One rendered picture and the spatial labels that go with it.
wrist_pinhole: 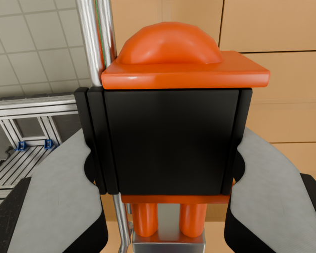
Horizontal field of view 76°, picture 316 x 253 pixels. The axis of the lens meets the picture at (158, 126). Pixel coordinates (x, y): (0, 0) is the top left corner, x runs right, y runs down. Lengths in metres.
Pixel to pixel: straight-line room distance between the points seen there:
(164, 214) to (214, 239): 0.28
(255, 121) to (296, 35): 0.34
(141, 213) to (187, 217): 0.04
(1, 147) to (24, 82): 0.47
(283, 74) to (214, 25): 0.33
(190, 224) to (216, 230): 0.27
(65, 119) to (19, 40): 0.55
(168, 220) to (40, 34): 1.40
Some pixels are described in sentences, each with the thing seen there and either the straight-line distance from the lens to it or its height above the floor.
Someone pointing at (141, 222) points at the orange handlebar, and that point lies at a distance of 0.18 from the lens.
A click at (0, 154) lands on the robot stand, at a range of 1.80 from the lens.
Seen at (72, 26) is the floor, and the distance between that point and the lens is 1.41.
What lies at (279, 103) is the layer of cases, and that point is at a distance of 0.97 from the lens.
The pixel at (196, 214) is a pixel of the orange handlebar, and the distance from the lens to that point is 0.17.
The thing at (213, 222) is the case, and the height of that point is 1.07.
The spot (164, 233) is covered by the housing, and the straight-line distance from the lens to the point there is 0.20.
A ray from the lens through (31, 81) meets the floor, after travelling 1.63.
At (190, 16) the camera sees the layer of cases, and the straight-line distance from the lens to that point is 0.77.
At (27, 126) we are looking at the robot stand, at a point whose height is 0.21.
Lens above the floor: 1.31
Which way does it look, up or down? 60 degrees down
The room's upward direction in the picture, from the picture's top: 179 degrees counter-clockwise
